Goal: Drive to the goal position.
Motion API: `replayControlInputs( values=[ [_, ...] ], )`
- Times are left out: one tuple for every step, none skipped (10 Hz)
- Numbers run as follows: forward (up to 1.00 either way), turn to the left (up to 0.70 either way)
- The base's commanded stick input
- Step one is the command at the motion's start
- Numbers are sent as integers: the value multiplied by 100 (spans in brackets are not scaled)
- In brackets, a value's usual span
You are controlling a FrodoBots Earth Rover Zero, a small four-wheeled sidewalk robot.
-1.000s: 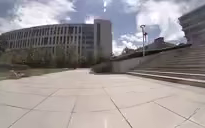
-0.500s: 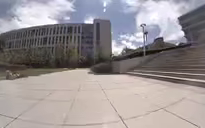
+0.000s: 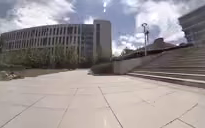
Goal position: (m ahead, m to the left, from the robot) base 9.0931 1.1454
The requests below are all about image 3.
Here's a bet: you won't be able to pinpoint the dark green hedge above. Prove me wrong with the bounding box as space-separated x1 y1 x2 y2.
89 61 113 75

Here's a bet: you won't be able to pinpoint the pale concrete slab plaza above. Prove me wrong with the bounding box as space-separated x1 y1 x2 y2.
0 68 205 128

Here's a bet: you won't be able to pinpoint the curved pale multi-storey building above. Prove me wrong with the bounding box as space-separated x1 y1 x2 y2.
0 19 113 65

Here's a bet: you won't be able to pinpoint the low dark roofed building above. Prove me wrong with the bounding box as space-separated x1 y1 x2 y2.
120 37 193 61

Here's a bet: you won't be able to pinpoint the row of leafy green trees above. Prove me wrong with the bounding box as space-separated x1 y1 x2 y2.
0 44 83 70

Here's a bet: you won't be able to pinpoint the grass patch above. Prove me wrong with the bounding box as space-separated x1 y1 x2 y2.
0 67 73 83

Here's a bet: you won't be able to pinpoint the wide grey stone steps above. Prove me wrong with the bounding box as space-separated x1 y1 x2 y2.
125 43 205 90

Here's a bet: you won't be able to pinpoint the pile of pale rocks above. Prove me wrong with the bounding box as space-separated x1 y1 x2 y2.
0 70 25 81

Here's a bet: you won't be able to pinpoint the dark grey slatted building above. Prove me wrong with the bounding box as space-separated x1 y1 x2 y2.
177 1 205 48

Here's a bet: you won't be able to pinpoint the low grey concrete wall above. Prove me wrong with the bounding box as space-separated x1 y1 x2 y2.
111 53 165 75

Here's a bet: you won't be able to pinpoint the tall street lamp post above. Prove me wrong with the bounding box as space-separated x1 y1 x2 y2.
141 22 150 57

